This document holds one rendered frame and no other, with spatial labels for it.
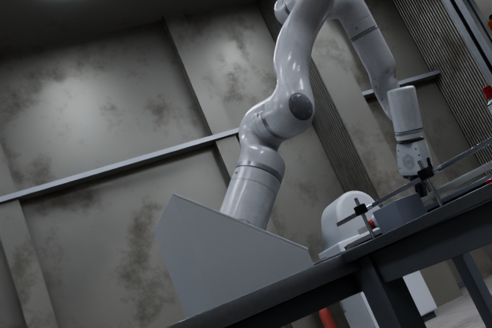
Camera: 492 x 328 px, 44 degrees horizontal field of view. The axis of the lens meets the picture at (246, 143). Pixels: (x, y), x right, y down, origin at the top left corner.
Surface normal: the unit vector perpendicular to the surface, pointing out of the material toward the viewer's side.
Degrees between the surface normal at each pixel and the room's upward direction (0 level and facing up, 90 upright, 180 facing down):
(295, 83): 70
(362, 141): 90
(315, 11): 130
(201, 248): 90
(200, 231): 90
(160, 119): 90
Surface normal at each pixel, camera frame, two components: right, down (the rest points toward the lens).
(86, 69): 0.28, -0.37
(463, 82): -0.88, 0.27
